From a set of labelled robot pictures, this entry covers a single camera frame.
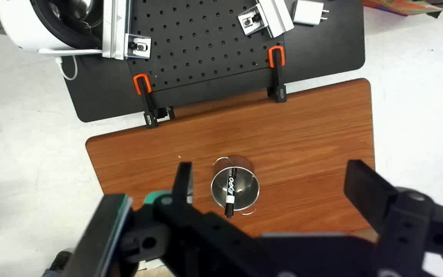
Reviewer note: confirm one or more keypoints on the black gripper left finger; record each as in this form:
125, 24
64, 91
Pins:
184, 185

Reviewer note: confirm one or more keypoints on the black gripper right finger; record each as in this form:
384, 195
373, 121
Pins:
365, 190

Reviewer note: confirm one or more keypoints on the black marker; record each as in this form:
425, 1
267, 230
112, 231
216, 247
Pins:
230, 195

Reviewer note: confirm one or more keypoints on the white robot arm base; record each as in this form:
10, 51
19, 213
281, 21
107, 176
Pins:
22, 28

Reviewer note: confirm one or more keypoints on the silver metal pot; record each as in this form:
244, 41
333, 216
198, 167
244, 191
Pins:
247, 193

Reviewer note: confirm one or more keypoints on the black perforated mounting board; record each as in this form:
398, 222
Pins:
207, 62

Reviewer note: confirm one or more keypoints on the white power adapter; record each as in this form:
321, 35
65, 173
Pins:
308, 13

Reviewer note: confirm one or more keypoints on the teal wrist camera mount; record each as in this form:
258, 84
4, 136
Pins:
156, 199

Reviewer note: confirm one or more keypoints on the aluminium profile rail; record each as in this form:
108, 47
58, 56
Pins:
278, 16
115, 31

